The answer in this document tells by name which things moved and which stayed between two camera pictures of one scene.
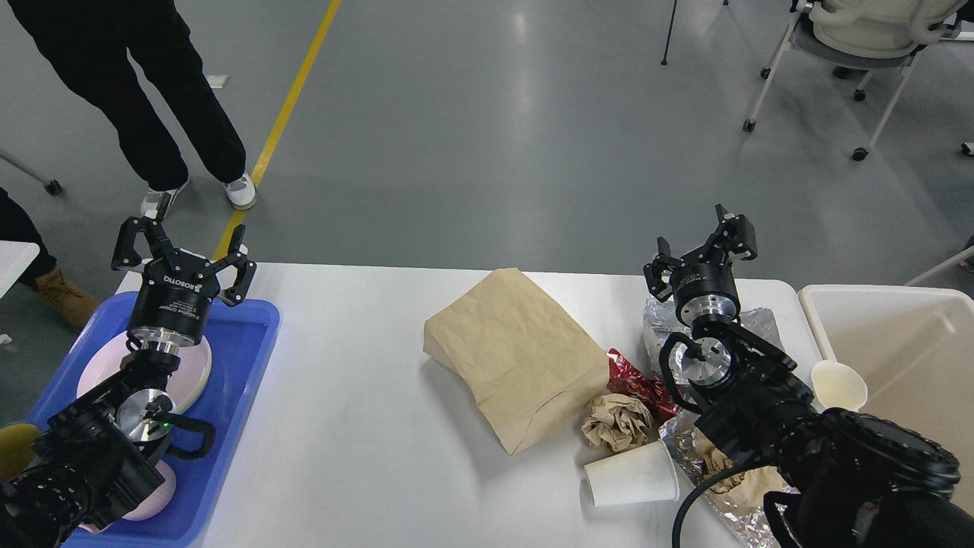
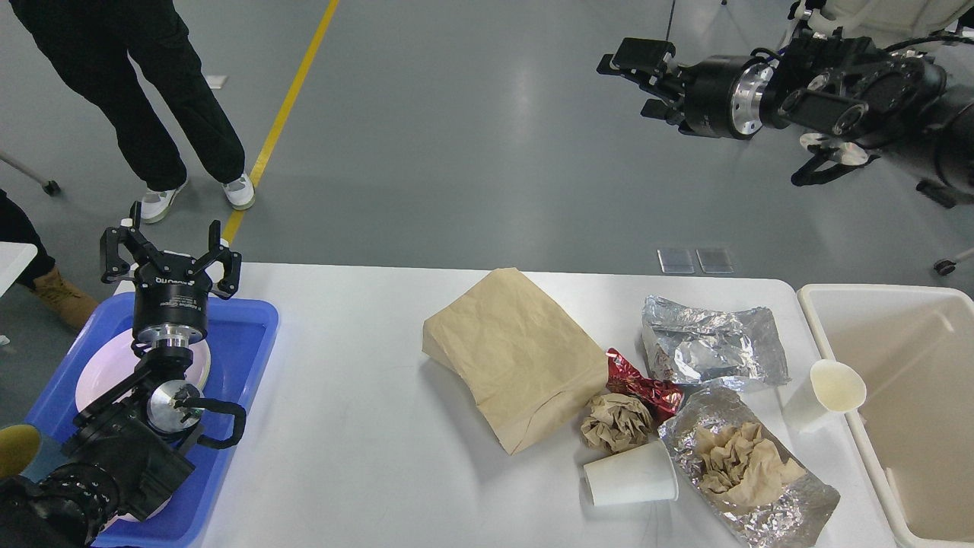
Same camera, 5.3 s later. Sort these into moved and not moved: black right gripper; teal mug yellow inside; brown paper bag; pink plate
Moved: black right gripper
Not moved: teal mug yellow inside; brown paper bag; pink plate
